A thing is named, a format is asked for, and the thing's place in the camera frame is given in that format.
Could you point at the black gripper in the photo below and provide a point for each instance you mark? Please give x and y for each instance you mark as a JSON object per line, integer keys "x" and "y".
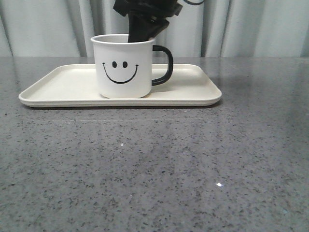
{"x": 141, "y": 26}

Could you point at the white smiley mug black handle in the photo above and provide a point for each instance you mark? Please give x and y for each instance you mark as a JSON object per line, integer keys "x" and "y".
{"x": 124, "y": 69}

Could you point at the cream rectangular plastic tray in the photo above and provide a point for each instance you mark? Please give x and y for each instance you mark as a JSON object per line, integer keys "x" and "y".
{"x": 75, "y": 86}

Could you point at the pale green curtain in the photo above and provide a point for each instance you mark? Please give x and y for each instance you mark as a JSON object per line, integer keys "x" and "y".
{"x": 204, "y": 28}

